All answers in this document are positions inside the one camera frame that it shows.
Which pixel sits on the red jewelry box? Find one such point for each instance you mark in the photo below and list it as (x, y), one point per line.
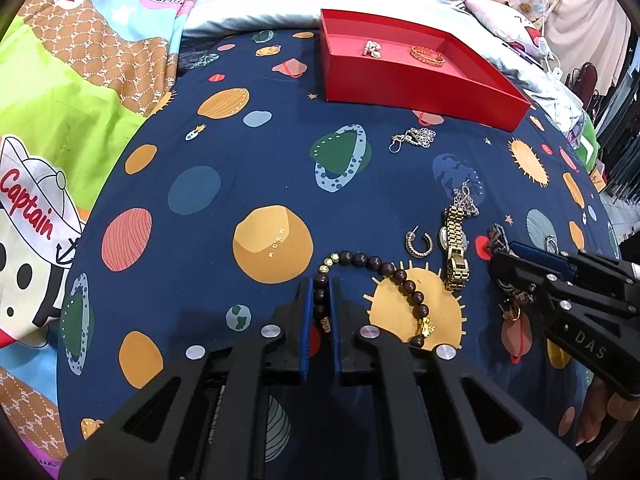
(400, 77)

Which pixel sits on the gold dangling earrings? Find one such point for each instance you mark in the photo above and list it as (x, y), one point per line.
(513, 307)

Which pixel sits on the cream hanging cloth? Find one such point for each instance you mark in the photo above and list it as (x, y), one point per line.
(585, 20)

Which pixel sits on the navy planet print blanket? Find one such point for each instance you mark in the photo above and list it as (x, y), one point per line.
(200, 200)

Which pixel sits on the pink cartoon pillow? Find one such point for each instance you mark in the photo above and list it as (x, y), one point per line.
(510, 22)

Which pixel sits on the colourful cartoon printed blanket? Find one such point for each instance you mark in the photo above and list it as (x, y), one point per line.
(75, 110)

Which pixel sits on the white pillow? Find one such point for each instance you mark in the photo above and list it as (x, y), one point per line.
(280, 5)

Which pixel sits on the white pearl jewelry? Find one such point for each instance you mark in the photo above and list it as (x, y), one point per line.
(372, 49)

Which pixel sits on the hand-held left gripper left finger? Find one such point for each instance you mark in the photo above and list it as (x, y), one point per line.
(306, 330)

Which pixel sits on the pale blue crumpled cloth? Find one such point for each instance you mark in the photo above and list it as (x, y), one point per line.
(555, 95)

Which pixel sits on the silver hoop earring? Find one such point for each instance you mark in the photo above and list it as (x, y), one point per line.
(419, 246)

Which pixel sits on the gold wrist watch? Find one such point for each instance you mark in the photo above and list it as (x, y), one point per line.
(456, 255)

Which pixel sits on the person's right hand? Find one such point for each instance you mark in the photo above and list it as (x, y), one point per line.
(600, 415)

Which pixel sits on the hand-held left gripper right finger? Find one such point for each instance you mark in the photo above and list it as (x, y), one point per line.
(336, 332)

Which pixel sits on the green box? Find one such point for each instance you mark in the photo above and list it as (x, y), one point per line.
(587, 149)

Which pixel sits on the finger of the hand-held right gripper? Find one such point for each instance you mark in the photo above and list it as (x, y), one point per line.
(542, 256)
(515, 270)

